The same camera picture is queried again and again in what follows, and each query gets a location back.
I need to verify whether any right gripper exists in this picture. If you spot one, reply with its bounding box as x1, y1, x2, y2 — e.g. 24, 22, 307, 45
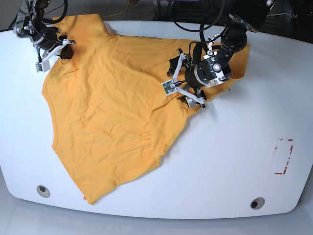
37, 35, 76, 61

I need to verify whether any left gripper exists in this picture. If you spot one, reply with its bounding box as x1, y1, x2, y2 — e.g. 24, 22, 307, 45
167, 48, 206, 108

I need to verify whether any orange t-shirt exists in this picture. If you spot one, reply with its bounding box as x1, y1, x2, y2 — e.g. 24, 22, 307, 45
41, 14, 250, 206

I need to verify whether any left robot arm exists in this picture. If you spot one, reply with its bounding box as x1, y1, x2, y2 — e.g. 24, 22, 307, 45
162, 0, 275, 108

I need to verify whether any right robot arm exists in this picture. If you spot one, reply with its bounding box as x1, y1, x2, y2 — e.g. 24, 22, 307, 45
9, 0, 76, 63

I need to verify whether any red tape rectangle marking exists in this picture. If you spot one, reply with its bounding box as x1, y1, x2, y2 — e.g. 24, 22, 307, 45
272, 138, 294, 175

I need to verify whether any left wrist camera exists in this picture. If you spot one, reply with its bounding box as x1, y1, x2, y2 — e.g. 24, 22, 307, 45
162, 79, 178, 95

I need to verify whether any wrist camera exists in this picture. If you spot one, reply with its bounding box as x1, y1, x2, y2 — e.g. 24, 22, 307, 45
36, 60, 50, 72
162, 79, 178, 95

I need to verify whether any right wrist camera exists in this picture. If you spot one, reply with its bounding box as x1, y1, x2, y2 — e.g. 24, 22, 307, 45
36, 60, 50, 72

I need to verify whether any yellow cable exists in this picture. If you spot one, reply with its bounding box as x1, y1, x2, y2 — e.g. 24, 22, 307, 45
101, 0, 130, 19

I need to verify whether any left table cable grommet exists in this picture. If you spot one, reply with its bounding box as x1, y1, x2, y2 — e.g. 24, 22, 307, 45
37, 185, 50, 198

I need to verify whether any table cable grommet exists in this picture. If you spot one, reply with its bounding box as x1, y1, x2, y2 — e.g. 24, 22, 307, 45
250, 197, 265, 210
37, 185, 50, 198

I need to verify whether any right table cable grommet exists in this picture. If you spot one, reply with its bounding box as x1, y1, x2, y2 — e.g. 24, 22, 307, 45
250, 197, 265, 210

